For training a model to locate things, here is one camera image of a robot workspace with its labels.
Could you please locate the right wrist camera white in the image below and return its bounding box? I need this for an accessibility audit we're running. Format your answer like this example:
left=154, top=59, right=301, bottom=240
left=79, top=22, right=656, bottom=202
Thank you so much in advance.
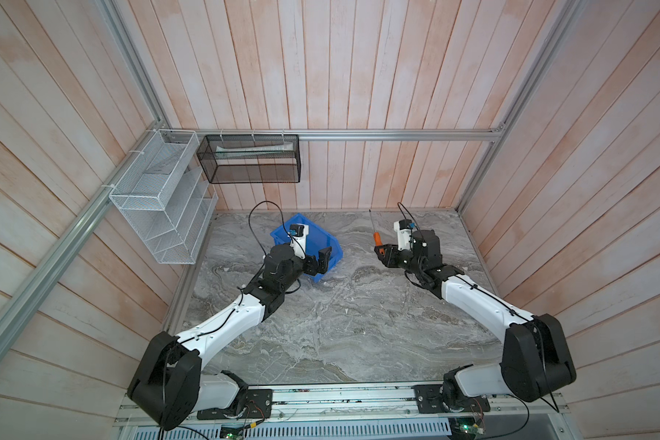
left=393, top=219, right=415, bottom=251

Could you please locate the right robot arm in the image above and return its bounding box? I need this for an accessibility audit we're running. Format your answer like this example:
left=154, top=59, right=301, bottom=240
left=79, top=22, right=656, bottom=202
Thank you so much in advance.
left=373, top=221, right=577, bottom=412

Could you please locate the blue plastic bin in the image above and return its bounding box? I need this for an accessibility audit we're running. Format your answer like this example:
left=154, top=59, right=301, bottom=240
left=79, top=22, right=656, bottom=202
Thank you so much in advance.
left=269, top=214, right=344, bottom=283

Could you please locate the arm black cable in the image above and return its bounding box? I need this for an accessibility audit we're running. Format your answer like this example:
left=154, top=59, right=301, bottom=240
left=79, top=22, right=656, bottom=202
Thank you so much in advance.
left=397, top=202, right=422, bottom=229
left=246, top=200, right=293, bottom=260

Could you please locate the orange handled screwdriver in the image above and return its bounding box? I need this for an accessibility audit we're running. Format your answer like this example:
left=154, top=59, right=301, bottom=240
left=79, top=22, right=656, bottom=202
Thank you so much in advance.
left=368, top=210, right=385, bottom=256

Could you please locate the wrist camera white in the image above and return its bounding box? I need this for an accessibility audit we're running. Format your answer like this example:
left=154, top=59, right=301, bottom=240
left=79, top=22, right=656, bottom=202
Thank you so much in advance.
left=288, top=224, right=309, bottom=260
left=393, top=219, right=415, bottom=251

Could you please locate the black mesh wall basket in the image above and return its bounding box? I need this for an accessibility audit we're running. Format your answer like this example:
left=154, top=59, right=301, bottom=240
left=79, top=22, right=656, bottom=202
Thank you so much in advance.
left=196, top=134, right=302, bottom=185

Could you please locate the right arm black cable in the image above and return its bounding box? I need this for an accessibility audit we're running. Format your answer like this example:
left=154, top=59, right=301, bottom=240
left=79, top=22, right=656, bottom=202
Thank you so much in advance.
left=397, top=202, right=422, bottom=229

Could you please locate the horizontal aluminium wall rail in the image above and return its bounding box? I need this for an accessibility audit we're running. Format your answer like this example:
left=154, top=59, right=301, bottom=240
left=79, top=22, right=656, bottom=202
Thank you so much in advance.
left=156, top=127, right=504, bottom=143

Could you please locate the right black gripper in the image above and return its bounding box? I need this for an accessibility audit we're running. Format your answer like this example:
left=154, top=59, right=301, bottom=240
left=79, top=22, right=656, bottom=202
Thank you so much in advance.
left=377, top=244, right=425, bottom=278

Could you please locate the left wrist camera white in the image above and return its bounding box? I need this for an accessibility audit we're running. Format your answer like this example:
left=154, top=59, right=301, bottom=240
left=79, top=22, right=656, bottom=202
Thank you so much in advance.
left=288, top=224, right=309, bottom=260

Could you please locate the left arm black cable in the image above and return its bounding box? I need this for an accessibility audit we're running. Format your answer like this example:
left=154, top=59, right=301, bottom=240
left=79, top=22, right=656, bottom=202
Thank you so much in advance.
left=246, top=200, right=293, bottom=260

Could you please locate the white wire mesh shelf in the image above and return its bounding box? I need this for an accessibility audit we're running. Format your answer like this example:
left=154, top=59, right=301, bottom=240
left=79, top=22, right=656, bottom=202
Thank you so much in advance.
left=110, top=129, right=217, bottom=265

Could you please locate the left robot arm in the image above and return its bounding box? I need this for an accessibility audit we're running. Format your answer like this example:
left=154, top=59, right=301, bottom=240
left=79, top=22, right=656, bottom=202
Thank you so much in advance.
left=128, top=244, right=332, bottom=431

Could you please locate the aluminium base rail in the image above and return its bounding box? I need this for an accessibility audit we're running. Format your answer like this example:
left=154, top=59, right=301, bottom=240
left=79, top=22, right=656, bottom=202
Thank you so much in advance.
left=110, top=381, right=582, bottom=439

